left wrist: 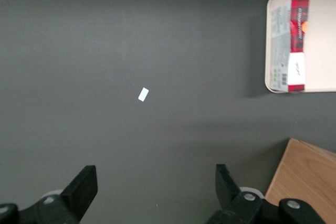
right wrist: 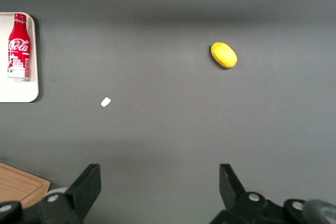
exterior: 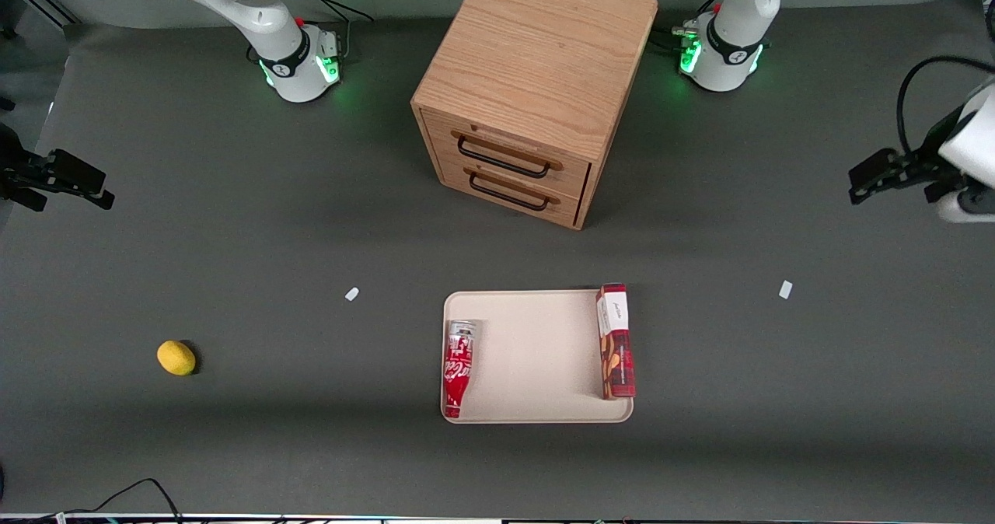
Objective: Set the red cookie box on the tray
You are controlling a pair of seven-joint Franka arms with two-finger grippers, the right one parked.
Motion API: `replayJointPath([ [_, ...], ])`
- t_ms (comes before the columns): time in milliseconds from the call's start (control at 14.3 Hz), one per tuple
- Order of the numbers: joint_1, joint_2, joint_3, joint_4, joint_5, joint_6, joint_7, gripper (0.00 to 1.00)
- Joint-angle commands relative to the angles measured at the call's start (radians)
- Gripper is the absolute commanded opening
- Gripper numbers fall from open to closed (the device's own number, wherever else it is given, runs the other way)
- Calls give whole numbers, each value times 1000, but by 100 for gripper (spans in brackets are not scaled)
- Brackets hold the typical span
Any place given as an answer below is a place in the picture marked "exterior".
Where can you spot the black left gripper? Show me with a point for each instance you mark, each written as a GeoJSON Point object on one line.
{"type": "Point", "coordinates": [927, 155]}

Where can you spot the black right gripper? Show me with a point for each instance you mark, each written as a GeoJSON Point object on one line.
{"type": "Point", "coordinates": [17, 172]}

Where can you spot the red cookie box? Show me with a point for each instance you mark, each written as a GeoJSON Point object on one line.
{"type": "Point", "coordinates": [618, 353]}

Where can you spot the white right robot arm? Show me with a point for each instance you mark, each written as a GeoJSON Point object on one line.
{"type": "Point", "coordinates": [256, 11]}

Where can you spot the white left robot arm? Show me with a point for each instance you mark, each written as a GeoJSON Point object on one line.
{"type": "Point", "coordinates": [738, 11]}

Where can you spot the beige plastic tray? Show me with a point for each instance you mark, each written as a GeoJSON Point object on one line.
{"type": "Point", "coordinates": [536, 353]}

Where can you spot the yellow lemon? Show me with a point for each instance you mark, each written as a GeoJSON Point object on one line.
{"type": "Point", "coordinates": [176, 358]}

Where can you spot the red cola bottle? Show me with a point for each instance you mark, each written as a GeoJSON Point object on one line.
{"type": "Point", "coordinates": [459, 368]}

